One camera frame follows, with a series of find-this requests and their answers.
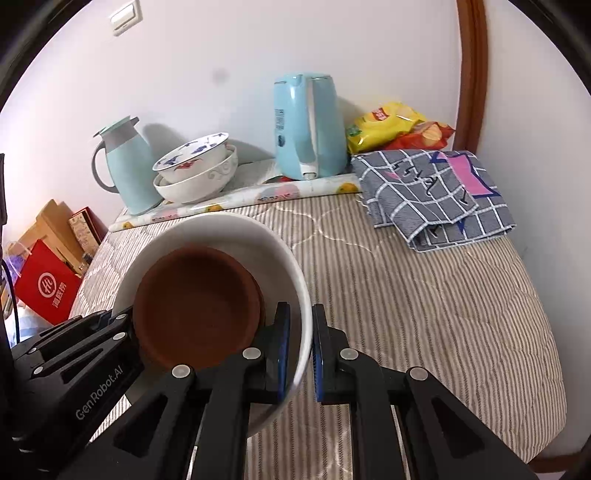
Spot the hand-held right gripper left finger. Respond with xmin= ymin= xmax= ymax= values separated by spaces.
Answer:
xmin=55 ymin=301 xmax=291 ymax=480

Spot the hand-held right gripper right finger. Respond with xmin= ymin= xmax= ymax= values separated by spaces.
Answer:
xmin=311 ymin=304 xmax=539 ymax=480

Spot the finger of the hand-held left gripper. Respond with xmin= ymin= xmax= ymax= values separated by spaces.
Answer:
xmin=34 ymin=332 xmax=141 ymax=384
xmin=69 ymin=310 xmax=134 ymax=335

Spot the brown bowl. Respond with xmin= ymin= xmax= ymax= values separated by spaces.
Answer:
xmin=132 ymin=246 xmax=265 ymax=370

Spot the large plain white bowl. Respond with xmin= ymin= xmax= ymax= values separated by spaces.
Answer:
xmin=112 ymin=213 xmax=314 ymax=439

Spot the patterned dark red box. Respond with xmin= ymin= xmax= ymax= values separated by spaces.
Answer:
xmin=68 ymin=208 xmax=109 ymax=259

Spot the brown cardboard box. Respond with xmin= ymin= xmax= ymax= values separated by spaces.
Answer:
xmin=16 ymin=199 xmax=84 ymax=278

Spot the light blue thermos jug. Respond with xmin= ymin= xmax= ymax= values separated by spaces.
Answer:
xmin=91 ymin=116 xmax=163 ymax=216

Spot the fruit print oilcloth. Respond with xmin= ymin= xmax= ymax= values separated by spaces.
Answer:
xmin=108 ymin=159 xmax=362 ymax=233

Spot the white bowl with grey print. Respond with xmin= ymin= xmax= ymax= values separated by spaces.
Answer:
xmin=153 ymin=144 xmax=239 ymax=204

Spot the white bowl with red print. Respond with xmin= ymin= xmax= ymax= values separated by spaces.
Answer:
xmin=152 ymin=132 xmax=230 ymax=184

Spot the grey checked cloth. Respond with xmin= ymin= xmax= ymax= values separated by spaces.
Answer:
xmin=351 ymin=149 xmax=518 ymax=253

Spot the light blue electric kettle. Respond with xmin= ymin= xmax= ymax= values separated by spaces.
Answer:
xmin=272 ymin=72 xmax=349 ymax=181

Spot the yellow chip bag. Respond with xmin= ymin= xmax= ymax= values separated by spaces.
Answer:
xmin=346 ymin=102 xmax=428 ymax=154

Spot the red chip bag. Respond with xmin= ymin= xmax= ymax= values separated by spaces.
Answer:
xmin=388 ymin=121 xmax=455 ymax=151

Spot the blue cable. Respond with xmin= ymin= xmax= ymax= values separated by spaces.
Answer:
xmin=0 ymin=258 xmax=21 ymax=344

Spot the white wall switch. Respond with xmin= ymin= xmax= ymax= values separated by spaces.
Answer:
xmin=112 ymin=0 xmax=143 ymax=38

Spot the brown wooden door frame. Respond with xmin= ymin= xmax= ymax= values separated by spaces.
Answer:
xmin=456 ymin=0 xmax=489 ymax=153

